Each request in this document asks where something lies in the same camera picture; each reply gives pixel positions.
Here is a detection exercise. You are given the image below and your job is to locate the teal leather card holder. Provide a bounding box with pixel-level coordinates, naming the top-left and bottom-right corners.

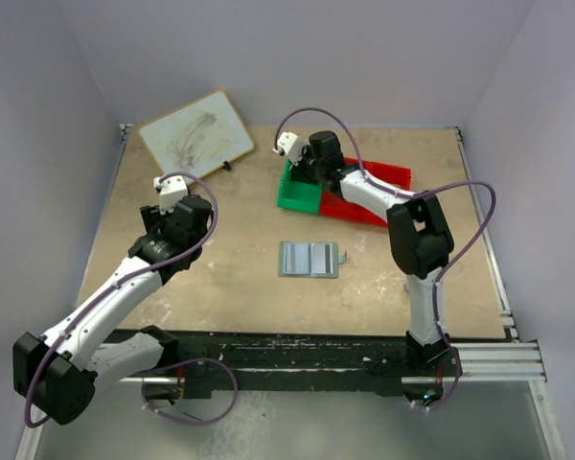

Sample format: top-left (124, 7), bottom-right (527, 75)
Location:
top-left (278, 241), bottom-right (347, 279)

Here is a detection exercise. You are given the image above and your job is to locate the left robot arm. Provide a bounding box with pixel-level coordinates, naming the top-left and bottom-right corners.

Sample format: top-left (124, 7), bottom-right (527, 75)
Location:
top-left (12, 195), bottom-right (218, 428)

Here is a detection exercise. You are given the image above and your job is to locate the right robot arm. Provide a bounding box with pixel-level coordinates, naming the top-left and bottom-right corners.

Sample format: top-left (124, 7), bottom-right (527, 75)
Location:
top-left (276, 130), bottom-right (454, 375)

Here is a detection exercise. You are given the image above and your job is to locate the white striped card in sleeve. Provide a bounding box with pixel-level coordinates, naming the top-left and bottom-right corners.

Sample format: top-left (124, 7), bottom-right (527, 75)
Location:
top-left (311, 243), bottom-right (332, 275)

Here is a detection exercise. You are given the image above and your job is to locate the green plastic bin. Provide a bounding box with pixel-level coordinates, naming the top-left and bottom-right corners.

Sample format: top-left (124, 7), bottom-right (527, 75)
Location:
top-left (277, 163), bottom-right (323, 215)

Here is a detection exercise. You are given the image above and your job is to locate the red double plastic bin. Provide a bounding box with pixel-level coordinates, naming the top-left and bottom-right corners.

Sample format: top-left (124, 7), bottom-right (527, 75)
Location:
top-left (318, 160), bottom-right (412, 227)

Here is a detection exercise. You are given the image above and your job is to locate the yellow framed whiteboard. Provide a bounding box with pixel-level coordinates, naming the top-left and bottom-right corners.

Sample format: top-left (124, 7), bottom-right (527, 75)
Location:
top-left (138, 90), bottom-right (255, 178)

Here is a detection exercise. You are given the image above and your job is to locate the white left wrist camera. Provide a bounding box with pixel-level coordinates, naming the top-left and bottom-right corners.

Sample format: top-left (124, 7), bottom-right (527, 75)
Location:
top-left (153, 175), bottom-right (189, 215)

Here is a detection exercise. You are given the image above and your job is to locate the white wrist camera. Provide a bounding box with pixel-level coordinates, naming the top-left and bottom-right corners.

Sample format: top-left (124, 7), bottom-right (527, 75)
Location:
top-left (272, 131), bottom-right (307, 166)
top-left (153, 175), bottom-right (189, 215)

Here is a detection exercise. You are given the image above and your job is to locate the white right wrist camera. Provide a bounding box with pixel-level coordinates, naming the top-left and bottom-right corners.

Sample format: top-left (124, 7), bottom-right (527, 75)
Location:
top-left (272, 131), bottom-right (307, 166)

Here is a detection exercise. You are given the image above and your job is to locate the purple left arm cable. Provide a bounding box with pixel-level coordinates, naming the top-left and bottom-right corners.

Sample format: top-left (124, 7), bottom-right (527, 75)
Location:
top-left (22, 172), bottom-right (239, 428)

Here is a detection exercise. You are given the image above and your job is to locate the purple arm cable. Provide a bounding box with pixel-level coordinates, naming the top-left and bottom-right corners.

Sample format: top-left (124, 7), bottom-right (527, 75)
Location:
top-left (22, 172), bottom-right (239, 428)
top-left (274, 106), bottom-right (498, 412)

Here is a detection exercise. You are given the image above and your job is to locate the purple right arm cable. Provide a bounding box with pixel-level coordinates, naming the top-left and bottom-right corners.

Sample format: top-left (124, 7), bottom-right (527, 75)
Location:
top-left (274, 106), bottom-right (498, 412)

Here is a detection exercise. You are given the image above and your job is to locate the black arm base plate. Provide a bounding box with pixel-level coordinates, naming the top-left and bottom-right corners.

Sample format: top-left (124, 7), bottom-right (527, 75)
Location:
top-left (109, 325), bottom-right (464, 400)

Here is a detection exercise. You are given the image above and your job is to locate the aluminium frame rail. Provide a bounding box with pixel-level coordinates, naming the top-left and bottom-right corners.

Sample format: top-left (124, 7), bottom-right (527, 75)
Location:
top-left (13, 327), bottom-right (566, 459)

